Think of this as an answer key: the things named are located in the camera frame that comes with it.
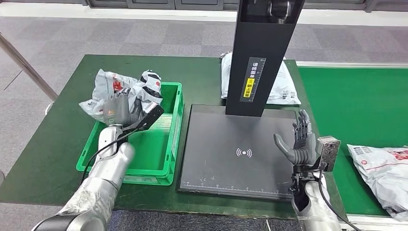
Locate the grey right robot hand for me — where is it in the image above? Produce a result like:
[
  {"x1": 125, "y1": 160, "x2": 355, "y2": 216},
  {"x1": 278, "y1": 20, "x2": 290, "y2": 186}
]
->
[{"x1": 273, "y1": 109, "x2": 318, "y2": 167}]

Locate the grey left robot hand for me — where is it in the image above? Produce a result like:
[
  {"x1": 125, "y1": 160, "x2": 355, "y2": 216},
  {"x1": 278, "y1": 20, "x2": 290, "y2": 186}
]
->
[{"x1": 102, "y1": 89, "x2": 132, "y2": 127}]

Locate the white red-print courier bag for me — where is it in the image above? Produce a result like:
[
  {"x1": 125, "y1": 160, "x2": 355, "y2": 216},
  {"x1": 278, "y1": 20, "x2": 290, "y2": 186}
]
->
[
  {"x1": 79, "y1": 68, "x2": 163, "y2": 127},
  {"x1": 346, "y1": 144, "x2": 408, "y2": 222}
]

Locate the green conveyor belt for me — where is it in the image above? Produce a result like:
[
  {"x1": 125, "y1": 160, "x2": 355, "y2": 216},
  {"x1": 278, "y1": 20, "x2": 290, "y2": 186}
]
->
[{"x1": 296, "y1": 61, "x2": 408, "y2": 231}]

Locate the black inbound scanner machine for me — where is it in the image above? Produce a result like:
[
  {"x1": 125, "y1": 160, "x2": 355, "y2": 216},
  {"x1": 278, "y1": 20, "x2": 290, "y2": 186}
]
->
[{"x1": 178, "y1": 0, "x2": 306, "y2": 202}]

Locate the green plastic crate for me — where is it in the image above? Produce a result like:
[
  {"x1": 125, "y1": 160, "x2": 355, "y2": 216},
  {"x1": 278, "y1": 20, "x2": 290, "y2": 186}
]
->
[{"x1": 76, "y1": 82, "x2": 185, "y2": 186}]

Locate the flat white courier bag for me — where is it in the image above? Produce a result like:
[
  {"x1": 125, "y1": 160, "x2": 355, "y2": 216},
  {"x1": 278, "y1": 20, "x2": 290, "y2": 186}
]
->
[{"x1": 220, "y1": 51, "x2": 301, "y2": 105}]

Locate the grey metal pole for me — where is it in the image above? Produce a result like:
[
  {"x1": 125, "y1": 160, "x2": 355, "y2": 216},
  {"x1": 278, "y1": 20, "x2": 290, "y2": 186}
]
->
[{"x1": 0, "y1": 32, "x2": 59, "y2": 102}]

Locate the grey framed glass cabinet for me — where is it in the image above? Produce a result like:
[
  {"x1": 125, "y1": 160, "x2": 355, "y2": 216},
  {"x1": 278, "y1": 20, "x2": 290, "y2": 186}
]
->
[{"x1": 86, "y1": 0, "x2": 408, "y2": 10}]

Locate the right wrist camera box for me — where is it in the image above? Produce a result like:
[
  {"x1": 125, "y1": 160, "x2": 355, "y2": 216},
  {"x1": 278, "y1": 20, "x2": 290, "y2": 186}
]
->
[{"x1": 315, "y1": 136, "x2": 341, "y2": 173}]

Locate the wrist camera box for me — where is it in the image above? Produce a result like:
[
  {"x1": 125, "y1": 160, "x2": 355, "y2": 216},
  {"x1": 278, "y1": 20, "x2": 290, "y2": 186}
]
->
[
  {"x1": 122, "y1": 103, "x2": 165, "y2": 133},
  {"x1": 315, "y1": 136, "x2": 341, "y2": 173}
]

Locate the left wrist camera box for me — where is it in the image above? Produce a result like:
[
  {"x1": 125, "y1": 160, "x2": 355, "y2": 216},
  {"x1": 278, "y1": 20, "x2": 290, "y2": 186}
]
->
[{"x1": 122, "y1": 103, "x2": 165, "y2": 133}]

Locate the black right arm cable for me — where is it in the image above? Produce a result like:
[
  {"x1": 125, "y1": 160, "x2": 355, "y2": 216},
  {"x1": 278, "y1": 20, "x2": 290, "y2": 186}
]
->
[{"x1": 317, "y1": 164, "x2": 361, "y2": 231}]

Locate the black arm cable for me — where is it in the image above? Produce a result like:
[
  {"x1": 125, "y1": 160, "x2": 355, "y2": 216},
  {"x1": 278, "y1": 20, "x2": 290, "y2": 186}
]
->
[
  {"x1": 79, "y1": 127, "x2": 141, "y2": 185},
  {"x1": 317, "y1": 164, "x2": 361, "y2": 231}
]

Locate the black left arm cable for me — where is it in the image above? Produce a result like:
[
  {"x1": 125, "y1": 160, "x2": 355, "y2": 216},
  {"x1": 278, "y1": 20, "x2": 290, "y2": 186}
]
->
[{"x1": 79, "y1": 127, "x2": 141, "y2": 185}]

